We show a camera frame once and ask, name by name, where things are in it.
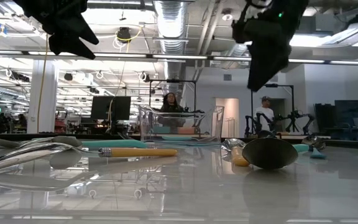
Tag red cart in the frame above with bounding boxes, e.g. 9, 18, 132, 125
53, 118, 68, 134

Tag clear plastic bin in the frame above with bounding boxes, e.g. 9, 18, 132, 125
137, 104, 226, 144

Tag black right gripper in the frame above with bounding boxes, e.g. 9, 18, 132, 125
231, 0, 309, 92

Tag long white light strip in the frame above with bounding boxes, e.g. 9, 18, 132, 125
0, 49, 358, 67

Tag black equipment workstation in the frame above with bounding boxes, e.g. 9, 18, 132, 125
314, 99, 358, 141

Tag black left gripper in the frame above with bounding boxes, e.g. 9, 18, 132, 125
12, 0, 100, 60

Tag white building column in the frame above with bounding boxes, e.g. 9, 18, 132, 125
26, 59, 60, 134

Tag yellow cable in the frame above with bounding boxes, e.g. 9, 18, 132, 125
106, 27, 143, 131
35, 32, 50, 133

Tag silver ventilation duct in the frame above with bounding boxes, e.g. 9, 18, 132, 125
152, 0, 190, 91

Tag person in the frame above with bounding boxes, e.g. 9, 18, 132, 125
157, 92, 186, 134
17, 113, 28, 128
253, 95, 275, 133

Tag black computer monitor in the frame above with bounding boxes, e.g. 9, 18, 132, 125
90, 95, 132, 122

